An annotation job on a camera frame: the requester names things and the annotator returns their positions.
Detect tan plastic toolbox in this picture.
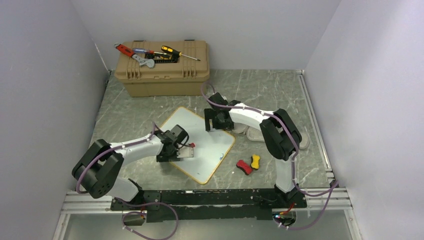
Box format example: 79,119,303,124
114,40,210,97

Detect red bone shaped eraser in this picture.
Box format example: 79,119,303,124
236,159,253,176

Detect red handled adjustable wrench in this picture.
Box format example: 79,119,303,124
114,43,155,69

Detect yellow framed whiteboard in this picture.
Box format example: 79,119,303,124
160,106,236,185

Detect yellow black screwdriver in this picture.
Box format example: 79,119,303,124
161,45,200,61

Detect purple cable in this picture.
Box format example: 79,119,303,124
200,81,339,232
75,121,196,240

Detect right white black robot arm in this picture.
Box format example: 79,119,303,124
204,92,302,208

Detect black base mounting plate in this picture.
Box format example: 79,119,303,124
110,188,307,223

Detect yellow bone shaped eraser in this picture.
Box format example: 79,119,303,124
250,154,261,170

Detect blue red small screwdriver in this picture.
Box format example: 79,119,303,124
132,48,169,58

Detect aluminium extrusion rail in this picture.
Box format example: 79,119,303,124
60,187,353,215

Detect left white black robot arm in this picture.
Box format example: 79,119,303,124
71,124,196,210

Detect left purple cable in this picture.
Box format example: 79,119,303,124
75,121,196,240

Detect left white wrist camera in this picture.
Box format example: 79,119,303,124
176,146,195,159

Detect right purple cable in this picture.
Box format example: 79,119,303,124
200,81,339,232

